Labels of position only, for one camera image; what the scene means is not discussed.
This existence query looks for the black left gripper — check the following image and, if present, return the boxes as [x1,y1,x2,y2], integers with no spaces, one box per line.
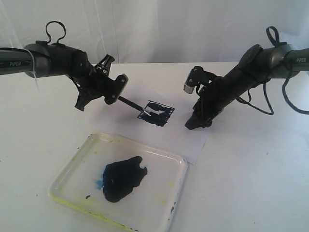
[74,54,114,111]

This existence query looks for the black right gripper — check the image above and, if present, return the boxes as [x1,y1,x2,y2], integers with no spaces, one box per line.
[185,77,234,130]

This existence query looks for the white paper with square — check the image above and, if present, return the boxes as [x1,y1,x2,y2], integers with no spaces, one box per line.
[92,86,209,164]

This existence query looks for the black paintbrush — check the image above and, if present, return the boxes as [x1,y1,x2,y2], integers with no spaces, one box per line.
[118,96,151,116]

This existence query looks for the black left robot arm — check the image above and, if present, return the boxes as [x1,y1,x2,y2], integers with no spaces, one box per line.
[0,41,119,111]

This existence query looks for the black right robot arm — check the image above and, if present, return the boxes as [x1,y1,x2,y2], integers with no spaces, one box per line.
[184,44,309,130]

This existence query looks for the dark blue paint blob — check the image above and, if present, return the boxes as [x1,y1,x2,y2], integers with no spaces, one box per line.
[102,156,148,203]

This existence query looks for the clear plastic paint tray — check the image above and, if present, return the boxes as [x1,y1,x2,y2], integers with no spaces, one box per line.
[49,133,187,232]

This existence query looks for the white backdrop curtain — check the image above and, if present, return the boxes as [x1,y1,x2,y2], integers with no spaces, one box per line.
[0,0,309,63]

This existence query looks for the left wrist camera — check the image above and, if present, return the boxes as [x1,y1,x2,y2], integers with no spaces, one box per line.
[103,74,128,105]

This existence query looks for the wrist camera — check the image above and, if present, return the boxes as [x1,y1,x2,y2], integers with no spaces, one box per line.
[183,66,217,94]
[103,74,128,105]

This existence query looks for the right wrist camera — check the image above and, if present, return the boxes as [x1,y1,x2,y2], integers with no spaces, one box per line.
[183,66,217,94]

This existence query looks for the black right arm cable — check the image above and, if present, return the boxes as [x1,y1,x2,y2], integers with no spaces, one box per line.
[236,26,309,116]

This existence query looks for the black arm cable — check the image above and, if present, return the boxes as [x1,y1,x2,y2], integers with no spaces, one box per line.
[45,21,67,45]
[236,26,309,116]

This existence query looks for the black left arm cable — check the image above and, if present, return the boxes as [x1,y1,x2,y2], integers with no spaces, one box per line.
[45,21,67,45]

